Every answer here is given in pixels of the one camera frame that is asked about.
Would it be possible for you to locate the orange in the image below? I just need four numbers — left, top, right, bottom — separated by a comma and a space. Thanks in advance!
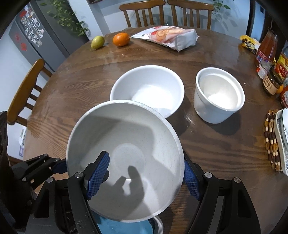
113, 32, 130, 47

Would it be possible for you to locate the yellow snack packet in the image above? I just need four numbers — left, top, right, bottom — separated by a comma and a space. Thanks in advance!
240, 35, 261, 54

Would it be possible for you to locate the hanging green vine plant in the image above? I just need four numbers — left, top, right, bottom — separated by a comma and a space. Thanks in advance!
211, 0, 232, 15
40, 0, 89, 37

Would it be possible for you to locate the white rectangular dish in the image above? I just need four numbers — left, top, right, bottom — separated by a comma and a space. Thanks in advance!
273, 108, 288, 176

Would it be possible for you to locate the small straight-sided white bowl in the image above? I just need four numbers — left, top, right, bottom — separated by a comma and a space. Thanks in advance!
193, 67, 245, 124

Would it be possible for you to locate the white snack bag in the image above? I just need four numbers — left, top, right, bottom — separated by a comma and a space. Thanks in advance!
130, 25, 199, 52

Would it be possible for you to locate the red sauce bottle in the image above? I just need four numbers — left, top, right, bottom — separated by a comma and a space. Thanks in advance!
254, 27, 278, 68

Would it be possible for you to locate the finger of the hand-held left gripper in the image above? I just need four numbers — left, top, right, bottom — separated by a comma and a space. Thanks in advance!
10, 154, 68, 187

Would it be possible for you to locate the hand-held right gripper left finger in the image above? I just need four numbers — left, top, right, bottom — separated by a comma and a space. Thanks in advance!
25, 151, 111, 234

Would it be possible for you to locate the yellow-capped oil bottle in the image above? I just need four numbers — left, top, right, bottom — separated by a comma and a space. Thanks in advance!
273, 45, 288, 87

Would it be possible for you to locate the wooden chair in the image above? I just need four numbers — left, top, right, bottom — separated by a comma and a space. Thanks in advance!
119, 0, 166, 28
167, 0, 215, 30
7, 59, 53, 126

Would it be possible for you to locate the blue oval dish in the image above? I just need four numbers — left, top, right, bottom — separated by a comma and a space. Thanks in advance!
90, 210, 156, 234

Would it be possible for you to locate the brown sauce jar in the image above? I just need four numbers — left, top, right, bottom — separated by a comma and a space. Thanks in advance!
262, 65, 283, 95

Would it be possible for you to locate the medium white bowl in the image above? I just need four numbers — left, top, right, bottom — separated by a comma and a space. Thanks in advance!
110, 65, 185, 118

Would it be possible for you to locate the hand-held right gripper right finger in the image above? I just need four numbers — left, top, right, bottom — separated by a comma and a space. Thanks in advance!
183, 152, 261, 234

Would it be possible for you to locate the large white bowl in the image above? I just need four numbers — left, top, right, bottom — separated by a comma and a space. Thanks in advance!
66, 100, 185, 223

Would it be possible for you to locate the grey refrigerator with photos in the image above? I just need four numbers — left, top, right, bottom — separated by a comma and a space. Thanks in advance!
8, 0, 90, 72

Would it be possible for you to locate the green pear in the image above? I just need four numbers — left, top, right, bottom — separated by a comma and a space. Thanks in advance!
90, 35, 105, 51

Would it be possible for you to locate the red food packet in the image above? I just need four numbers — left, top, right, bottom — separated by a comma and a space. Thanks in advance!
280, 85, 288, 108

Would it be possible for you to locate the small red white packet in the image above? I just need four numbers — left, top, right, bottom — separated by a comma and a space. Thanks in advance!
256, 63, 270, 80

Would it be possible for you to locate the wooden beaded trivet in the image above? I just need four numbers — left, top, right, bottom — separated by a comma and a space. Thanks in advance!
263, 109, 282, 172

